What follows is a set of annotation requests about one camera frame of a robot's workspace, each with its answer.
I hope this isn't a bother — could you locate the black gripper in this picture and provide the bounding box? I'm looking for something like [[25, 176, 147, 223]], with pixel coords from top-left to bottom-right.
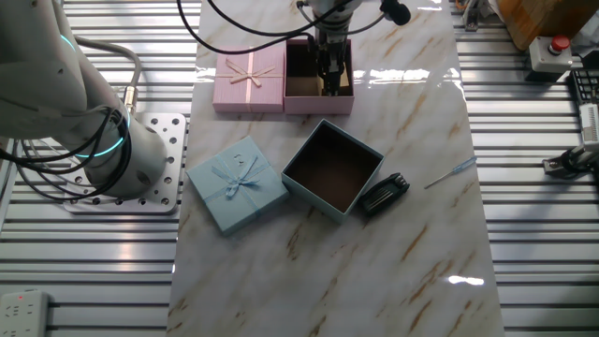
[[314, 28, 353, 97]]

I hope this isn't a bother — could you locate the open pink gift box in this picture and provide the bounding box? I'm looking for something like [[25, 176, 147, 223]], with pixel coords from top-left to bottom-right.
[[283, 38, 356, 116]]

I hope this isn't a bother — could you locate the open light blue gift box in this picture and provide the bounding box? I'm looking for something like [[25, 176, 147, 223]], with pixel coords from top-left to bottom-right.
[[280, 118, 386, 225]]

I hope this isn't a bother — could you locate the pink box lid with ribbon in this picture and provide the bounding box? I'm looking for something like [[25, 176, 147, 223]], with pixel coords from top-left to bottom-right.
[[212, 45, 286, 114]]

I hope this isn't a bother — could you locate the wooden box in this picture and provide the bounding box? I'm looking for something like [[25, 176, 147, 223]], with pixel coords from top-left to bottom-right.
[[498, 0, 599, 51]]

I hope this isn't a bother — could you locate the emergency stop button box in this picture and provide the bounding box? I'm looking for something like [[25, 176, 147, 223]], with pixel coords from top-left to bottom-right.
[[524, 34, 575, 83]]

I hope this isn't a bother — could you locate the black folding hex key set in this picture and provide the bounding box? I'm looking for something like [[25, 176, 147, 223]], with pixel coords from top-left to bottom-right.
[[358, 171, 411, 218]]

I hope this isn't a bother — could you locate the grey metal clamp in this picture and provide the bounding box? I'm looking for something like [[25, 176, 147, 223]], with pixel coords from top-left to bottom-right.
[[460, 0, 483, 33]]

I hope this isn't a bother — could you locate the clear plastic pipette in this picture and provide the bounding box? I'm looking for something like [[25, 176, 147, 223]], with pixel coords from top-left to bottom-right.
[[423, 155, 478, 191]]

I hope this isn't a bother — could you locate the light blue lid with ribbon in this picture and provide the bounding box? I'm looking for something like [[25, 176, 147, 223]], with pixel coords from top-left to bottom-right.
[[185, 135, 290, 237]]

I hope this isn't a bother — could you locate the marble pattern table mat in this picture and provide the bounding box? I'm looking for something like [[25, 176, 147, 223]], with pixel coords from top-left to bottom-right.
[[166, 0, 506, 337]]

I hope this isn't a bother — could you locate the black keyboard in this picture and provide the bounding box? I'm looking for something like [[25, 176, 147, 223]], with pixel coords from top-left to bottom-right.
[[568, 68, 599, 107]]

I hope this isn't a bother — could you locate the white power strip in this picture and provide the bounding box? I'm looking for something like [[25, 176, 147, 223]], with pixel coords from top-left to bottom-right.
[[0, 288, 51, 337]]

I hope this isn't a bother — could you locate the black round cable knob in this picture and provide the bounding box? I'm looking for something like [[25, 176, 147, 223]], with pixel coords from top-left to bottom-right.
[[379, 0, 412, 27]]

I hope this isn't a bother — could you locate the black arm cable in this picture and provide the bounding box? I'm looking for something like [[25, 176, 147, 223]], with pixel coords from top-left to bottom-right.
[[176, 0, 389, 55]]

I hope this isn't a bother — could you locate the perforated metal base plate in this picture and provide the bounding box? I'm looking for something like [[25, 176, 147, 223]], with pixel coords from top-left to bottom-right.
[[63, 111, 188, 215]]

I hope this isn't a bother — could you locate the thick grey base cable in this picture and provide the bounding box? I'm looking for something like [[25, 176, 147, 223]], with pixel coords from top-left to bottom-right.
[[79, 37, 143, 116]]

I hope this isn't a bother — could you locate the black base cable bundle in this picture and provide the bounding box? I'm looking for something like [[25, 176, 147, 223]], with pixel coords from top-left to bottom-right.
[[0, 107, 135, 203]]

